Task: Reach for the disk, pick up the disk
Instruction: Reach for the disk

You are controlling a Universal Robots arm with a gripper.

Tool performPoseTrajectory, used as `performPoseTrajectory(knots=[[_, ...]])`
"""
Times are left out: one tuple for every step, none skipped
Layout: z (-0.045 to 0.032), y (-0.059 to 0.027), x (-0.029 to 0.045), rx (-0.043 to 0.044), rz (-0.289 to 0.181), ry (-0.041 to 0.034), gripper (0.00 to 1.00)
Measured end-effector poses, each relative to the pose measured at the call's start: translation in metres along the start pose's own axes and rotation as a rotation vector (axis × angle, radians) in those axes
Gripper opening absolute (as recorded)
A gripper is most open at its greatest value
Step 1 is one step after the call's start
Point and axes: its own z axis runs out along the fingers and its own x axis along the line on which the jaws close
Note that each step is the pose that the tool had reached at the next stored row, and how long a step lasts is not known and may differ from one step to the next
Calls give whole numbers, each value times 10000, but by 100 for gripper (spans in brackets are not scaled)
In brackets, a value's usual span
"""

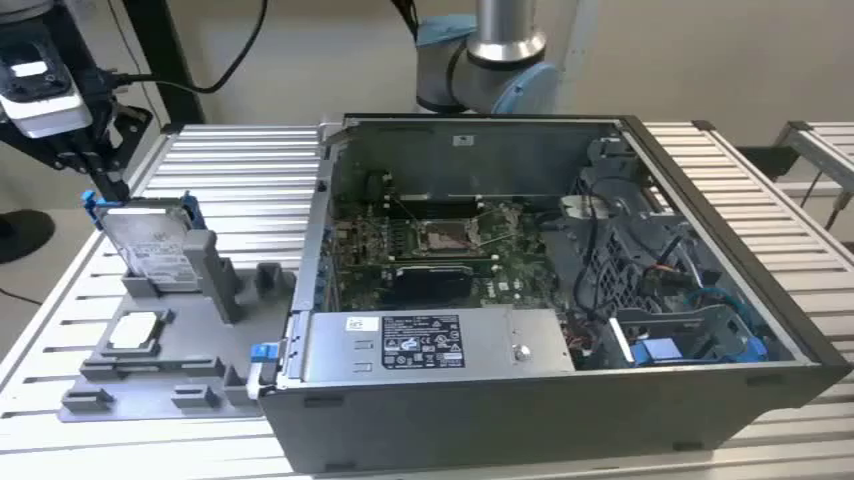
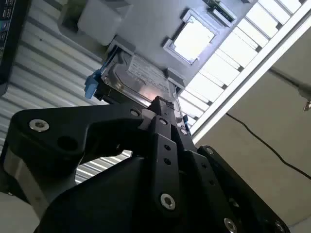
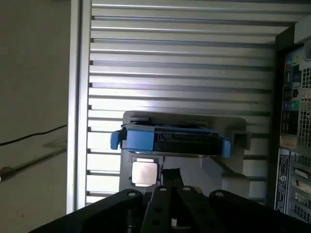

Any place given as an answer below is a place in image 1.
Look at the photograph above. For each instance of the black RAM slot bank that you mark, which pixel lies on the black RAM slot bank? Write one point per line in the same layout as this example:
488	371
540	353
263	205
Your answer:
433	199

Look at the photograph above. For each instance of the blue case latch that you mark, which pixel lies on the blue case latch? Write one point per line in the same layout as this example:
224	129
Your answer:
261	352

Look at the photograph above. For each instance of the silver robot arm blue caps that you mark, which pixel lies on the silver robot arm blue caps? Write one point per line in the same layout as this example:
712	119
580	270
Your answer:
496	50

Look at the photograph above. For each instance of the black table bracket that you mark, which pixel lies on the black table bracket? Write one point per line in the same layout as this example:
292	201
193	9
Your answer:
767	160

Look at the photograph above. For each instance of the black round stand base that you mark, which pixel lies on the black round stand base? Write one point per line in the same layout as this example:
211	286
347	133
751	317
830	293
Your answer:
23	235

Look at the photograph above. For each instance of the metal slat side table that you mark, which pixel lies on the metal slat side table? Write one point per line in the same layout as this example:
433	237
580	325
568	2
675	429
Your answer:
823	145

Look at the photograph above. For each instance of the hard disk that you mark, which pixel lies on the hard disk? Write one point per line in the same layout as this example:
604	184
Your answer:
156	245

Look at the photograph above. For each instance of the green motherboard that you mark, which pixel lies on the green motherboard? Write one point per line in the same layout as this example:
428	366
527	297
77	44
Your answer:
527	280

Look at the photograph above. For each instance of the silver power supply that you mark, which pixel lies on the silver power supply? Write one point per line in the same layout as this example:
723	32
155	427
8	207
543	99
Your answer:
333	350

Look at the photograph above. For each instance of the silver CPU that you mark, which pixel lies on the silver CPU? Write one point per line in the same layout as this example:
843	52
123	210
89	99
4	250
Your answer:
133	330

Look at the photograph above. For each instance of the black graphics card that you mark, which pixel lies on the black graphics card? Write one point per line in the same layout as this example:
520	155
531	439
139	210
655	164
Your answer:
433	285

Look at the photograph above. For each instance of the black PC case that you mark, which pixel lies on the black PC case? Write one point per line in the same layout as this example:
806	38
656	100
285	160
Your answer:
467	430

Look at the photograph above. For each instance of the grey parts rack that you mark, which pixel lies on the grey parts rack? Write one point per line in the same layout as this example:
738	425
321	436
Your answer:
180	340

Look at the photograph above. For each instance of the grey disk bay cage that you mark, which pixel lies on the grey disk bay cage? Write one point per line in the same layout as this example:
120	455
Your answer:
634	280

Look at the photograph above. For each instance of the black frame post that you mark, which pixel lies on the black frame post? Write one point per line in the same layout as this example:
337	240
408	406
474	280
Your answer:
167	60

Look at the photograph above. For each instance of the blue disk bay connector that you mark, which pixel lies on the blue disk bay connector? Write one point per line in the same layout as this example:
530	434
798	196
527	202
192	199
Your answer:
656	350

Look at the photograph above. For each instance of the CPU socket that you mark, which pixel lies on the CPU socket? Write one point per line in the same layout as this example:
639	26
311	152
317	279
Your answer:
443	237

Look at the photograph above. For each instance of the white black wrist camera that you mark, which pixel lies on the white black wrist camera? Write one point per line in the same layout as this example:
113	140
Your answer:
47	107

